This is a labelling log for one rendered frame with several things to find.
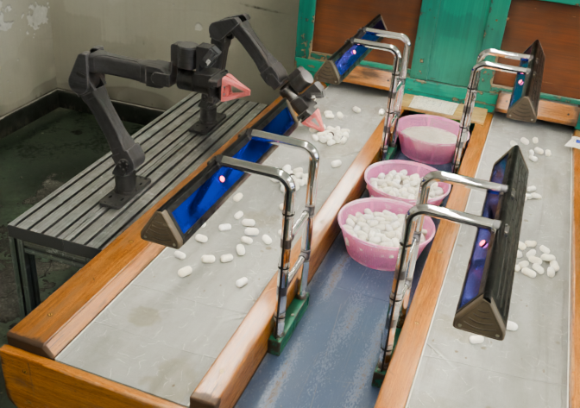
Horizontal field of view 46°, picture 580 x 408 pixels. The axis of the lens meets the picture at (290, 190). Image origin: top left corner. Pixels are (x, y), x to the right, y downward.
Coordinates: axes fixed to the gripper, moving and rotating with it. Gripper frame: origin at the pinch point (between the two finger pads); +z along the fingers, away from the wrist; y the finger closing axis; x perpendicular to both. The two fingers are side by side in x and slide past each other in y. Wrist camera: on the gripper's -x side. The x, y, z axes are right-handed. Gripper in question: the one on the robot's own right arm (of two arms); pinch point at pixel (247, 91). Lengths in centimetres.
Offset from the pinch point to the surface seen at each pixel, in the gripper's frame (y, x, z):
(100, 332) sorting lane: -65, 33, -5
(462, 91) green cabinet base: 103, 24, 51
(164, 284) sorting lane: -45, 33, -1
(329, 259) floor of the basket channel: -9, 39, 30
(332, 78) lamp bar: 26.3, 1.3, 16.5
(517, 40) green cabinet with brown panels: 104, 1, 66
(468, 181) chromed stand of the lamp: -35, -5, 61
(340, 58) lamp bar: 34.7, -2.5, 16.2
